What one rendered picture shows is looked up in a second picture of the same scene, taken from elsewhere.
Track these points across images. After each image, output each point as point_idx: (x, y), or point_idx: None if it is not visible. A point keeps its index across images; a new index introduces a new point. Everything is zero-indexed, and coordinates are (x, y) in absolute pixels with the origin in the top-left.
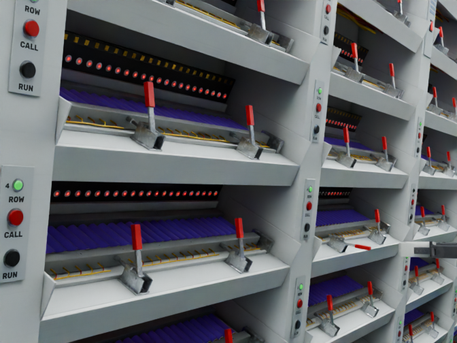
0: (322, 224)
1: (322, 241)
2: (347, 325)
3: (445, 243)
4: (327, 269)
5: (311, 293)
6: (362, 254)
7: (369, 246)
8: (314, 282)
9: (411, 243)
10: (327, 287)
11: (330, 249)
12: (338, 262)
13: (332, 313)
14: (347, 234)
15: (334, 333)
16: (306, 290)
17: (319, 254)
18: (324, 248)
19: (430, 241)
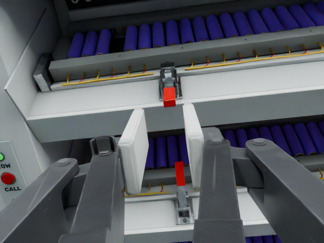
0: (199, 39)
1: (141, 76)
2: (255, 210)
3: (202, 158)
4: (118, 127)
5: (232, 142)
6: (276, 101)
7: (169, 98)
8: (272, 123)
9: (129, 120)
10: (299, 134)
11: (147, 91)
12: (153, 116)
13: (183, 190)
14: (295, 52)
15: (178, 222)
16: (28, 161)
17: (83, 104)
18: (131, 88)
19: (93, 140)
